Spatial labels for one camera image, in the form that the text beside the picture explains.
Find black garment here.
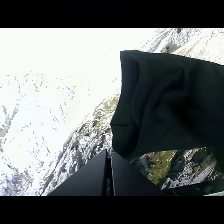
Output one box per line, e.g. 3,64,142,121
109,49,224,162

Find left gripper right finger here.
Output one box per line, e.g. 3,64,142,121
111,150,175,197

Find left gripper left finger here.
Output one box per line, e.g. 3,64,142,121
47,148,110,197

